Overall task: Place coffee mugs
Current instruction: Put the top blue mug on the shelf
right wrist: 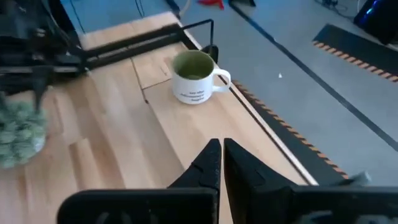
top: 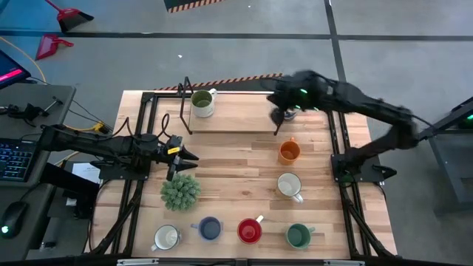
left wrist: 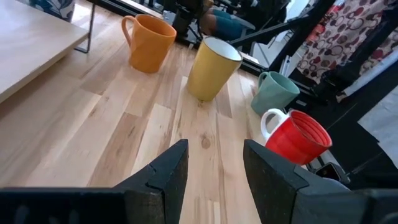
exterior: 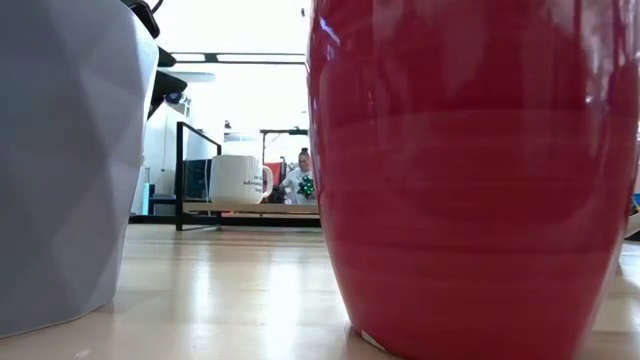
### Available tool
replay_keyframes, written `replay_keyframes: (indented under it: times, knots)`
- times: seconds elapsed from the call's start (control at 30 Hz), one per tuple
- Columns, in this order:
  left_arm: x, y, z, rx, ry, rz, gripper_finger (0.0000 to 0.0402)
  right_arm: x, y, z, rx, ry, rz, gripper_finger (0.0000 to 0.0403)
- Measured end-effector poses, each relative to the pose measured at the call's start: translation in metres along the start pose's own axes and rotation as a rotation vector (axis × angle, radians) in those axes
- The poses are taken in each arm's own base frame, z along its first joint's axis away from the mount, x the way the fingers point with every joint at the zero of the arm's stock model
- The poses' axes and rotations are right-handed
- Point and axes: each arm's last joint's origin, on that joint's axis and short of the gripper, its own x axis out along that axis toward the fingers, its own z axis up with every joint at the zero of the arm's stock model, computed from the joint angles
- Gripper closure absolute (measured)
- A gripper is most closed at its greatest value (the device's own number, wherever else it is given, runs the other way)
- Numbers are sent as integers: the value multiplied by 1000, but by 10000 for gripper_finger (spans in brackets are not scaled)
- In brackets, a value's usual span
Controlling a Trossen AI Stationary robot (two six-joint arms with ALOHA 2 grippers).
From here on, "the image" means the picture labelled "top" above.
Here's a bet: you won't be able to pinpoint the white paper sheet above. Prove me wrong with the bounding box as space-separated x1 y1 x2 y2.
72 162 103 185

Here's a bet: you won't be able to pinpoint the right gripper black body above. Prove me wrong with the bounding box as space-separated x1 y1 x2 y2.
260 72 315 110

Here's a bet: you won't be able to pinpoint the grey desk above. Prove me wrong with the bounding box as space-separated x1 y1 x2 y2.
0 83 78 262

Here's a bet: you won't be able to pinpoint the black aluminium table frame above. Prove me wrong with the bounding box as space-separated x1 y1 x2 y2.
85 90 398 266

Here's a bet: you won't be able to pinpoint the green faceted mug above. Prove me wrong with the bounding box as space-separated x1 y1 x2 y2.
285 222 316 250

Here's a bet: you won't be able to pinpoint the red and white mug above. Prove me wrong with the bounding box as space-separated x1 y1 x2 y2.
236 214 265 245

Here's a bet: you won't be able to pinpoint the computer monitor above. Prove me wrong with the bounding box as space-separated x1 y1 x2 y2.
0 50 33 90

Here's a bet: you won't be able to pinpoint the white mug blue abstract strokes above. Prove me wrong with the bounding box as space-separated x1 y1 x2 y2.
150 224 183 253

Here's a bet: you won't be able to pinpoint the white mug with black lettering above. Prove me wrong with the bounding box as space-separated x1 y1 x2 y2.
190 88 218 118

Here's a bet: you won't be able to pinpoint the black hand tool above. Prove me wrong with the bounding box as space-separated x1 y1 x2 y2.
0 96 64 129

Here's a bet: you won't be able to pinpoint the black computer mouse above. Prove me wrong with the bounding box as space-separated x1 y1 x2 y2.
0 201 30 239

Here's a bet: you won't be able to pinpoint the red dustpan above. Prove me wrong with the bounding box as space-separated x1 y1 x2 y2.
35 34 75 61

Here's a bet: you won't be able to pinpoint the red hand broom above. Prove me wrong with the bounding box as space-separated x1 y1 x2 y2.
44 0 95 33

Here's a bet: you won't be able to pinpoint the black backlit keyboard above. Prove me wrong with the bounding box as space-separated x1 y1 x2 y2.
0 138 40 183

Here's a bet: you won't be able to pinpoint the orange mug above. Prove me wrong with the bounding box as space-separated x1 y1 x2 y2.
277 137 302 166

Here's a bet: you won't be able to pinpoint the silver metal bracket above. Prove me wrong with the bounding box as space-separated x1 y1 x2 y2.
323 259 366 266
116 258 160 266

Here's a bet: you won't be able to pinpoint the wooden shelf riser black frame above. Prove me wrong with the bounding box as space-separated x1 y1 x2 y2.
179 76 284 137

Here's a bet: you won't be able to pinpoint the artificial succulent in patterned pot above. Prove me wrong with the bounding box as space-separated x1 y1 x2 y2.
160 173 203 212

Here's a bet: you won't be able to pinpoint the yellow cable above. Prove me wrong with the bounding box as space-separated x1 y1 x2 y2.
0 35 110 166

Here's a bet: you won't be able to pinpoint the dark grey equipment stand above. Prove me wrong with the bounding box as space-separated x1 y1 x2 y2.
417 96 473 215

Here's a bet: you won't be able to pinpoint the lavender faceted mug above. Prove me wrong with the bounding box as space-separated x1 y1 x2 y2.
190 216 224 242

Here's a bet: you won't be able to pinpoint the black mat with hazard stripe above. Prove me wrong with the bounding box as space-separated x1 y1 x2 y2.
153 72 284 92
163 0 226 14

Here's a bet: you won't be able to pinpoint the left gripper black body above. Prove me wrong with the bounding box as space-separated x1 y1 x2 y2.
157 134 185 182

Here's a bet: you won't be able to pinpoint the white mug blue floral print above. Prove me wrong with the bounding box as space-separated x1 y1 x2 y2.
282 106 299 122

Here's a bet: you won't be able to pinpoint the black equipment box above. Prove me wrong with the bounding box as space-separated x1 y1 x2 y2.
38 162 101 219

